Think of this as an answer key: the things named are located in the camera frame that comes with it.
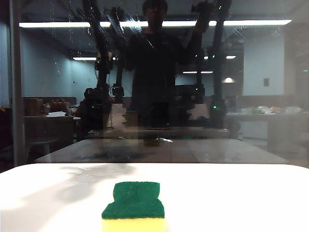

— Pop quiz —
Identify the green and yellow sponge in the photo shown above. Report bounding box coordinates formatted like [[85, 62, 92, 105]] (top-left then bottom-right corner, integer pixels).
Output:
[[101, 181, 166, 232]]

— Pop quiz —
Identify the large glass pane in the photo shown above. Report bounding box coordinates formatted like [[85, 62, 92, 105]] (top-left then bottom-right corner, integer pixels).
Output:
[[21, 0, 309, 168]]

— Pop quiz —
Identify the cluttered office desk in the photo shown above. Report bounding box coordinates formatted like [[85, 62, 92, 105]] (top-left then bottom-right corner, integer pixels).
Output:
[[23, 96, 77, 146]]

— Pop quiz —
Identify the small round side table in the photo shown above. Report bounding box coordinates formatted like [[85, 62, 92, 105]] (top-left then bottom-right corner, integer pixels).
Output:
[[26, 138, 59, 163]]

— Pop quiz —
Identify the grey metal frame post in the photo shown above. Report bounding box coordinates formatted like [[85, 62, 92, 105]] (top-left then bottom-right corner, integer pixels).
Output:
[[9, 0, 26, 167]]

